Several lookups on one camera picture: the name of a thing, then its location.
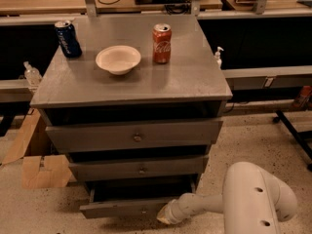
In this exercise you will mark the yellow foam-covered gripper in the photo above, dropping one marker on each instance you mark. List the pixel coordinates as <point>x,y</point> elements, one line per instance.
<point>179,208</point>

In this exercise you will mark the grey bottom drawer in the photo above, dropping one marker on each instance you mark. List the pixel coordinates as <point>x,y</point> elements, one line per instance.
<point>137,196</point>

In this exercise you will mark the grey drawer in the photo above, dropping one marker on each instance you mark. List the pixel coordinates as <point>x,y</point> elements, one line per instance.
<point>133,135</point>
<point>136,168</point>
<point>137,196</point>

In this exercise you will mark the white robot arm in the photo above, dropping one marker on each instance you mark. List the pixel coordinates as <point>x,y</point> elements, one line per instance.
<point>252,201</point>

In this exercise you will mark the grey middle drawer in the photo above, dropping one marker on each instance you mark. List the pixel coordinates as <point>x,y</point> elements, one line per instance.
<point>136,168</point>

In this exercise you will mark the grey wooden drawer cabinet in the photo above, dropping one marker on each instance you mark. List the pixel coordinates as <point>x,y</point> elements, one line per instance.
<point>188,87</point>

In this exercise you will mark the grey top drawer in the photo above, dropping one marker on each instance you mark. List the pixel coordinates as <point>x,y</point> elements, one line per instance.
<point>133,135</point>

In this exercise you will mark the brown cardboard box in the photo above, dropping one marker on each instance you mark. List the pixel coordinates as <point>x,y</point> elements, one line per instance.
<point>40,168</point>

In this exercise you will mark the black stand leg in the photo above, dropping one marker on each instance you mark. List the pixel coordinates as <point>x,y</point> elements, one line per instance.
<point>300,137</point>

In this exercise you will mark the white ceramic bowl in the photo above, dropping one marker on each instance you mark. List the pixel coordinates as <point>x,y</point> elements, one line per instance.
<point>118,60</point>

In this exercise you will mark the white pump dispenser bottle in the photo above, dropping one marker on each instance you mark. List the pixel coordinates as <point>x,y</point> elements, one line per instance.
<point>217,56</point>

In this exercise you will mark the orange bottle on floor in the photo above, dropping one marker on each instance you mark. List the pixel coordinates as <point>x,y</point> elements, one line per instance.
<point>302,97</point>

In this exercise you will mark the red cola can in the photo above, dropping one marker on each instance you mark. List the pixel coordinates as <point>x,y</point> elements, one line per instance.
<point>162,35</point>

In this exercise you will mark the clear plastic bottle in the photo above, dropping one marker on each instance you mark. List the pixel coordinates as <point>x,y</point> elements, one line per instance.
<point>32,74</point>

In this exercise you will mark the blue soda can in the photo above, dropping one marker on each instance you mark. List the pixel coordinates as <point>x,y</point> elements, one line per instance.
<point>66,34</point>

